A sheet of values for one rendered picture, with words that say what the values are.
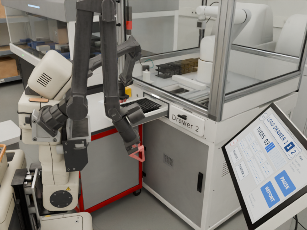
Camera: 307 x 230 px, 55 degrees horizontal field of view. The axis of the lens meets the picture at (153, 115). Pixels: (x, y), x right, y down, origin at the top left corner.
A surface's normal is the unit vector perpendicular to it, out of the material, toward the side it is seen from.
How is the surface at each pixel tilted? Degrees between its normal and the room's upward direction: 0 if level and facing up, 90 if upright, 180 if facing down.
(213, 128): 90
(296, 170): 50
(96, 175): 90
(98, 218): 0
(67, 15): 90
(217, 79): 90
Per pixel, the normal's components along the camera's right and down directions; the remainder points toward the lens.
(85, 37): 0.27, 0.41
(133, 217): 0.02, -0.91
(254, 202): -0.76, -0.61
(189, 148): -0.77, 0.26
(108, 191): 0.63, 0.33
